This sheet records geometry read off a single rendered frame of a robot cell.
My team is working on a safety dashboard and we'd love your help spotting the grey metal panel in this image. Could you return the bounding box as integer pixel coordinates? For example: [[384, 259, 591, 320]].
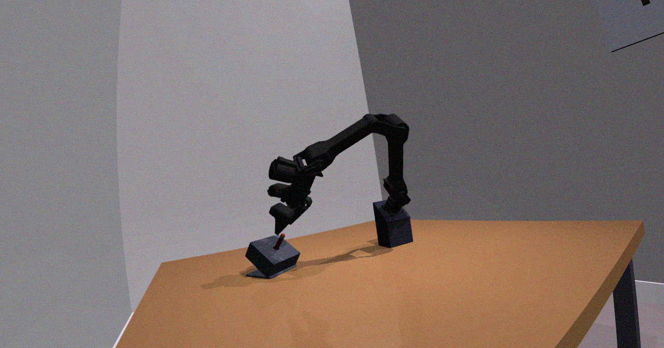
[[245, 235, 300, 279]]

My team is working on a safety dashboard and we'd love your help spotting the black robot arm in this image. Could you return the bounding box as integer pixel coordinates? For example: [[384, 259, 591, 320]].
[[268, 114, 411, 217]]

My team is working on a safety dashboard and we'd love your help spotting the red peg with white band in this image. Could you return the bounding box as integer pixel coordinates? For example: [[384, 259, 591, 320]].
[[274, 233, 285, 249]]

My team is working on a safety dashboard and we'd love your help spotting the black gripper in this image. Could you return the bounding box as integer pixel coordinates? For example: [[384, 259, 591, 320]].
[[269, 183, 312, 235]]

